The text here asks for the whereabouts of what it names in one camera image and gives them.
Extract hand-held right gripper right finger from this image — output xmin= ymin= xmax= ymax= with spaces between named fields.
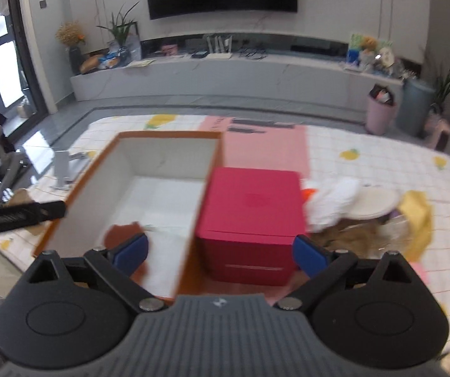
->
xmin=273 ymin=234 xmax=426 ymax=312

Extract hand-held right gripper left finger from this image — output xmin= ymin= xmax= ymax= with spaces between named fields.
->
xmin=23 ymin=232 xmax=167 ymax=314

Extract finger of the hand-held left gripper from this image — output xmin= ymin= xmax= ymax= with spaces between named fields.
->
xmin=0 ymin=199 xmax=67 ymax=246

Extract white cloth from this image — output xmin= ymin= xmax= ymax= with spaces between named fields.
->
xmin=305 ymin=178 xmax=362 ymax=233

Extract cream towel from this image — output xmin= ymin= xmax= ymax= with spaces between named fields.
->
xmin=350 ymin=186 xmax=401 ymax=220

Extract brown furry cloth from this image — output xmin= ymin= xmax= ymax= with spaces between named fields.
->
xmin=313 ymin=218 xmax=392 ymax=260

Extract orange cardboard box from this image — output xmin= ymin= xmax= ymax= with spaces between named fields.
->
xmin=32 ymin=130 xmax=225 ymax=300

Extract grey stand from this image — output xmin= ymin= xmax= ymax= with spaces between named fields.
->
xmin=51 ymin=148 xmax=94 ymax=192

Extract magenta box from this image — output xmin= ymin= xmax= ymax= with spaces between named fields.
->
xmin=194 ymin=166 xmax=307 ymax=287

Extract pink flat box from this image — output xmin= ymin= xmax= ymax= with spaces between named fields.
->
xmin=220 ymin=116 xmax=309 ymax=178

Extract yellow cloth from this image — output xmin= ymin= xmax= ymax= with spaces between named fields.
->
xmin=398 ymin=189 xmax=434 ymax=263

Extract pineapple printed blanket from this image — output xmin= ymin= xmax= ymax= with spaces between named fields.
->
xmin=0 ymin=113 xmax=450 ymax=362

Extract pink trash bin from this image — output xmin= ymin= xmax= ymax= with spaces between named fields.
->
xmin=365 ymin=83 xmax=398 ymax=135

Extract dark framed glass door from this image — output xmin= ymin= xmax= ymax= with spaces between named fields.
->
xmin=0 ymin=0 xmax=50 ymax=120

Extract snack bags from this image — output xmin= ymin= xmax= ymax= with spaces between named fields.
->
xmin=79 ymin=50 xmax=122 ymax=74

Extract pink heater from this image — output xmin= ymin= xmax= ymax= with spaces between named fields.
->
xmin=424 ymin=111 xmax=450 ymax=152

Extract grey trash can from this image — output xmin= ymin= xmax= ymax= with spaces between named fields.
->
xmin=396 ymin=77 xmax=437 ymax=138

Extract white marble television cabinet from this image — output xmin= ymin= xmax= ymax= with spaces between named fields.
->
xmin=70 ymin=29 xmax=422 ymax=117

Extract yellow dried flowers vase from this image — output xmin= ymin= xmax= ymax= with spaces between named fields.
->
xmin=55 ymin=21 xmax=87 ymax=75

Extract black soundbar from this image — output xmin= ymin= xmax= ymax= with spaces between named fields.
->
xmin=290 ymin=43 xmax=346 ymax=56

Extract brown teddy bear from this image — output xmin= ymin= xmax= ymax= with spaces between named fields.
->
xmin=360 ymin=36 xmax=379 ymax=66

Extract green plant in vase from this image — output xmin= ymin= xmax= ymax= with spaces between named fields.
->
xmin=96 ymin=2 xmax=140 ymax=60

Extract green picture board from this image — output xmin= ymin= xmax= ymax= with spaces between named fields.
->
xmin=348 ymin=32 xmax=393 ymax=72

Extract white router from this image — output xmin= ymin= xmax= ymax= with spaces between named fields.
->
xmin=204 ymin=35 xmax=234 ymax=60

